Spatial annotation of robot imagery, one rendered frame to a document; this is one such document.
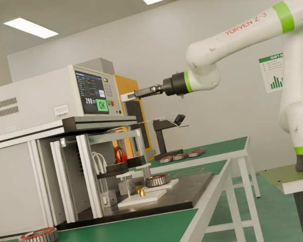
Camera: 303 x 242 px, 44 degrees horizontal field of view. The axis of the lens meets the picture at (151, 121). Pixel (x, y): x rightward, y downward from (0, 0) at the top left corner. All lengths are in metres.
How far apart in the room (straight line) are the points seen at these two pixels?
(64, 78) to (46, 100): 0.11
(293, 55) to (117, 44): 5.80
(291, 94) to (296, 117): 0.20
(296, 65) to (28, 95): 1.06
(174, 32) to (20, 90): 5.60
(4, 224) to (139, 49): 5.88
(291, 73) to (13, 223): 1.20
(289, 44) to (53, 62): 6.47
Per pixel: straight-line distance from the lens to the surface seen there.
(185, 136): 6.78
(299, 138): 1.45
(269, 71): 6.71
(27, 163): 1.38
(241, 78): 6.70
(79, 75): 1.46
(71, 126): 1.27
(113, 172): 1.42
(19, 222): 1.44
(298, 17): 1.49
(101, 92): 1.61
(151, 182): 1.61
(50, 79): 1.47
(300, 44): 1.64
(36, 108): 1.50
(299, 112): 1.43
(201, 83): 1.52
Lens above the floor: 0.99
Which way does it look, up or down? 3 degrees up
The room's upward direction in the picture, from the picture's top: 13 degrees counter-clockwise
